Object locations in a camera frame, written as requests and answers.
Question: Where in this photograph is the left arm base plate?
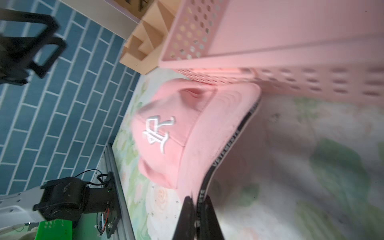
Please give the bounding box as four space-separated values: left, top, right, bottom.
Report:
96 172 122 240

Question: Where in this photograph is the aluminium mounting rail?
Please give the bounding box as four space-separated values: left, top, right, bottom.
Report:
97 144 135 240

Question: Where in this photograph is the orange plastic file organizer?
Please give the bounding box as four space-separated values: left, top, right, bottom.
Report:
120 0 181 75

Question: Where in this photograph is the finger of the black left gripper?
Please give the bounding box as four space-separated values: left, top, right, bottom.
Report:
14 37 67 79
1 8 59 56

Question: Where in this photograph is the pink baseball cap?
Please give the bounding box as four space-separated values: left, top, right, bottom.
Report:
131 79 261 203

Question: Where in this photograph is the pink plastic basket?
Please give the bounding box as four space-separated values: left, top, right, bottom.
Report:
159 1 384 106

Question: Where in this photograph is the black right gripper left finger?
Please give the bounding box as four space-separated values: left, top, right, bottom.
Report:
172 196 196 240

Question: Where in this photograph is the floral table mat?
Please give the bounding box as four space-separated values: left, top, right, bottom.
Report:
112 67 384 240

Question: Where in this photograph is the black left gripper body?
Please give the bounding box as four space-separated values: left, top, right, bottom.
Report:
1 36 29 86

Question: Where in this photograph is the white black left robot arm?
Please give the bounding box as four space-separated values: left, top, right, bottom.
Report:
1 9 122 238

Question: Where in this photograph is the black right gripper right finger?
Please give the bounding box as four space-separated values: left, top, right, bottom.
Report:
198 196 225 240

